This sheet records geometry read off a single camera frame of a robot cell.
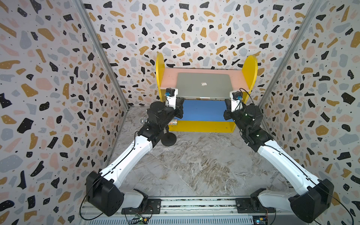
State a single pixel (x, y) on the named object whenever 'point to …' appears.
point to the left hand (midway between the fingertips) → (184, 98)
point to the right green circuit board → (259, 220)
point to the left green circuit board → (139, 221)
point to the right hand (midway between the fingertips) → (228, 99)
